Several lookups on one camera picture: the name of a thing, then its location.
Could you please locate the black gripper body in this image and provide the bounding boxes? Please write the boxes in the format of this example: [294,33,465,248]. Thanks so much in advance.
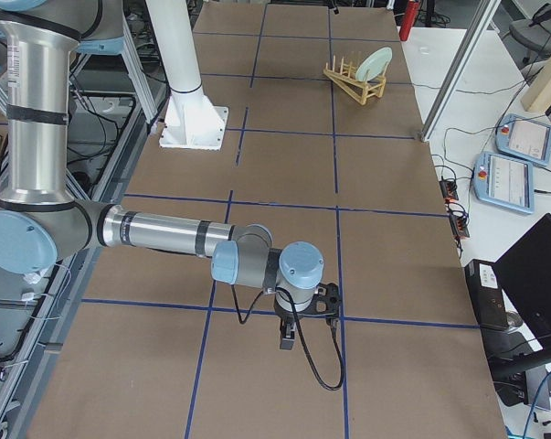
[274,305,300,350]

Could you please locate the light green ceramic plate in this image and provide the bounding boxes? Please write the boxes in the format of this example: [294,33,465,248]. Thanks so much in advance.
[355,47,393,82]

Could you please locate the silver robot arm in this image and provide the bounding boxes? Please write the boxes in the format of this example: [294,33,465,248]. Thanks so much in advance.
[0,1,323,349]

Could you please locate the wooden plate rack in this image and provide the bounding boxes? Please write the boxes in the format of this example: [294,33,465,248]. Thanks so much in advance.
[323,56,387,105]

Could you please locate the brown paper table cover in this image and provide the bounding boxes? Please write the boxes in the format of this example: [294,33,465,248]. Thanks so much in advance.
[26,2,505,438]

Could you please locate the black power strip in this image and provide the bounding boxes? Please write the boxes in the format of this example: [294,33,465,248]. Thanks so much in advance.
[449,210,470,239]
[440,178,459,202]

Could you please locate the black laptop computer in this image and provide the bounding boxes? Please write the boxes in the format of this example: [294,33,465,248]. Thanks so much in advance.
[464,213,551,337]

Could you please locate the near teach pendant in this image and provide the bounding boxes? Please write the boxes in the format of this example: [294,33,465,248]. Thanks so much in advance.
[472,152,535,214]

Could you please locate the teach pendant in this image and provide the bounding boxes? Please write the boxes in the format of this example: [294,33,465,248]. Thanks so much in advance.
[495,113,551,166]
[472,152,535,214]

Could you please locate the far teach pendant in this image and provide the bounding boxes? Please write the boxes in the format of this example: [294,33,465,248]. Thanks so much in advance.
[495,113,551,166]

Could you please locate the red fire extinguisher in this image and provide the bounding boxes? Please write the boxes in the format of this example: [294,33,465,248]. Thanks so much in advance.
[399,0,419,41]

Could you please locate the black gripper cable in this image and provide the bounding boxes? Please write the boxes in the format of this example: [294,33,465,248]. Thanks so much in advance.
[230,282,347,392]

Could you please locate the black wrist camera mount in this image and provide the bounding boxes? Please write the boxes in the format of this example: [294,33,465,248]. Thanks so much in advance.
[310,283,342,319]

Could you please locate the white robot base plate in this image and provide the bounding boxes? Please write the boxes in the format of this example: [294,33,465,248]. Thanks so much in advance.
[159,89,229,150]

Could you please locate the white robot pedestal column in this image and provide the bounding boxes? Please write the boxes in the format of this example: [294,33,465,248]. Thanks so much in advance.
[146,0,202,94]

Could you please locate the grey aluminium frame post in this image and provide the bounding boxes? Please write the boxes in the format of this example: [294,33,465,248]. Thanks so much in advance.
[419,0,501,142]

